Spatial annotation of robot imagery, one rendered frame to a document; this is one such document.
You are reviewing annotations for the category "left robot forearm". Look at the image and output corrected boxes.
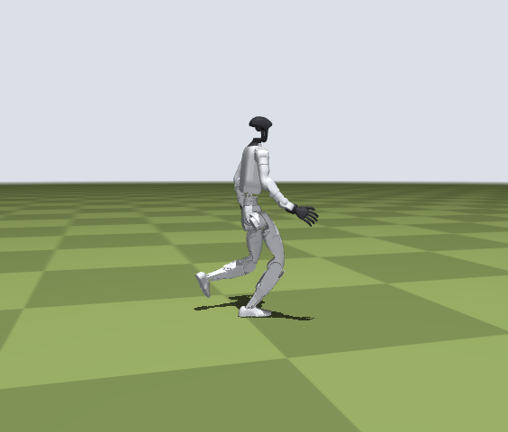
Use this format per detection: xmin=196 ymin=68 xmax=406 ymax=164
xmin=234 ymin=185 xmax=246 ymax=207

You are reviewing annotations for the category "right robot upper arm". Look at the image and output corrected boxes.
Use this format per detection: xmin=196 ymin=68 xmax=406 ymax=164
xmin=254 ymin=148 xmax=270 ymax=192

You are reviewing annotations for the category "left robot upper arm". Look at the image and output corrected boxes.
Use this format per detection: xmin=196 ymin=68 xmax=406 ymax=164
xmin=233 ymin=162 xmax=241 ymax=186

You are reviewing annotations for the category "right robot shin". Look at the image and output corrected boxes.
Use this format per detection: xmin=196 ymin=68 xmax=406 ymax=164
xmin=247 ymin=262 xmax=286 ymax=310

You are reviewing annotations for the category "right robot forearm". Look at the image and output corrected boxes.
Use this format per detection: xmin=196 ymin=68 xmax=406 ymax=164
xmin=266 ymin=178 xmax=295 ymax=211

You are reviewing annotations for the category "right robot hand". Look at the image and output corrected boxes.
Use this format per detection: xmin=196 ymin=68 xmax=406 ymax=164
xmin=286 ymin=204 xmax=319 ymax=227

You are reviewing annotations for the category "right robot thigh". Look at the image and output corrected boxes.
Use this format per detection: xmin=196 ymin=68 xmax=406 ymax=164
xmin=249 ymin=211 xmax=285 ymax=273

